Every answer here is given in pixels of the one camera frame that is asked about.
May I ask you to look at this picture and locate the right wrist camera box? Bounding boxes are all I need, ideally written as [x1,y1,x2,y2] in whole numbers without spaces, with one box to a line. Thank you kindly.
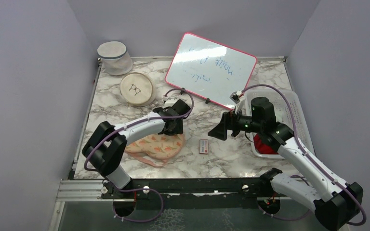
[229,90,243,104]

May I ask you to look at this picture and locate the aluminium table edge rail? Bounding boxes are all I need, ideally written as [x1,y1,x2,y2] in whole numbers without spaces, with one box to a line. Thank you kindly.
[71,58,102,172]

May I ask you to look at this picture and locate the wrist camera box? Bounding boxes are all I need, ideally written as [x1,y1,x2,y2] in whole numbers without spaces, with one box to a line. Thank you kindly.
[163,97,178,108]
[229,90,243,104]

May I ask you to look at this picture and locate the white cylindrical mesh laundry bag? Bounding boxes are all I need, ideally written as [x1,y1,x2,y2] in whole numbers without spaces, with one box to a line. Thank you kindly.
[97,41,133,76]

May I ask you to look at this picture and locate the red garment in basket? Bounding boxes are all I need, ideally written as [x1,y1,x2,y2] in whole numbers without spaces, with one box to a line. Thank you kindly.
[253,134,277,155]

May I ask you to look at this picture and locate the pink-framed whiteboard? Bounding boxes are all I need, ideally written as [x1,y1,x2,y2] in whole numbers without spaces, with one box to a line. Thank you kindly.
[165,33,258,109]

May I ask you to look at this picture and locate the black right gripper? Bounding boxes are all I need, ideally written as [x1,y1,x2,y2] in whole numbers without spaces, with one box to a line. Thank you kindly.
[208,106,263,140]

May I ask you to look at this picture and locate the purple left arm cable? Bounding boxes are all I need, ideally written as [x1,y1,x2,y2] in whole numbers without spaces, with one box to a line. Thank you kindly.
[82,88,195,223]

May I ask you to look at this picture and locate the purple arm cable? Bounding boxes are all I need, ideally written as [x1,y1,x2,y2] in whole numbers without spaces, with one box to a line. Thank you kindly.
[239,84,367,226]
[82,88,195,223]

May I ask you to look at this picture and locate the white plastic basket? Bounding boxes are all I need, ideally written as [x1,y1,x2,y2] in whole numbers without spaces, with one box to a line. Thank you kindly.
[236,85,313,163]

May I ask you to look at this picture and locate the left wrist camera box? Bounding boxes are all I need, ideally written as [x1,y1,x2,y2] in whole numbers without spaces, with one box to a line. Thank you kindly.
[163,97,178,108]

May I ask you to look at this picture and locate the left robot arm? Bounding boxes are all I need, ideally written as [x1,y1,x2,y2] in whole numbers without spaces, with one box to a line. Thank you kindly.
[81,99,193,198]

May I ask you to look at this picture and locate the floral mesh laundry bag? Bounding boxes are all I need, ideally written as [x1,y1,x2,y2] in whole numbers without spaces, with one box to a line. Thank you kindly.
[125,134,185,167]

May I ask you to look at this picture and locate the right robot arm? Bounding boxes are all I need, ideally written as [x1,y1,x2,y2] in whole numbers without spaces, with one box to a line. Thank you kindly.
[208,97,363,231]

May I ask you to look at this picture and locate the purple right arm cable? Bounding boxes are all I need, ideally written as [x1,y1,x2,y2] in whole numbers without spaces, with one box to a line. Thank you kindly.
[239,84,367,226]

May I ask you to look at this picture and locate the black front mounting bar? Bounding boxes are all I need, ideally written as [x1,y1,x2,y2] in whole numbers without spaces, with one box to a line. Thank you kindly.
[68,170,291,211]

